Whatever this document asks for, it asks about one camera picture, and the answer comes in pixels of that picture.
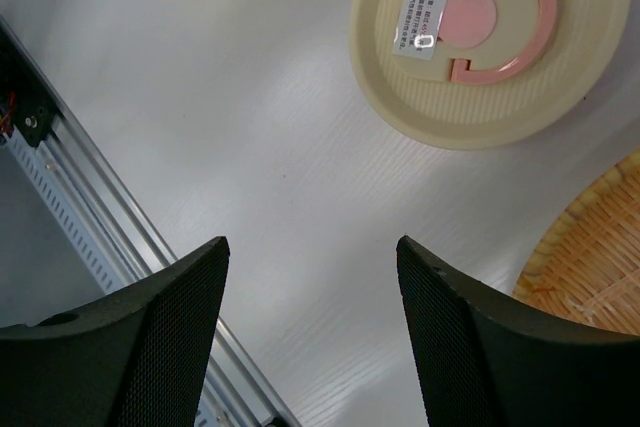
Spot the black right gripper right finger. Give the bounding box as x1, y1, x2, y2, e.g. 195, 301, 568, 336
396, 236, 639, 426

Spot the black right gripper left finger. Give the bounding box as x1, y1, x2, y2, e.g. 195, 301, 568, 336
1, 237, 230, 426

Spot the cream lid pink handle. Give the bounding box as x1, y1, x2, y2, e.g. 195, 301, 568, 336
349, 0, 631, 150

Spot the woven boat-shaped basket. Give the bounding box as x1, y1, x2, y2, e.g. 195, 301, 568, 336
512, 151, 639, 336

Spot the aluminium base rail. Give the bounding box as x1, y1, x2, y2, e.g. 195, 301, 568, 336
1, 23, 299, 426

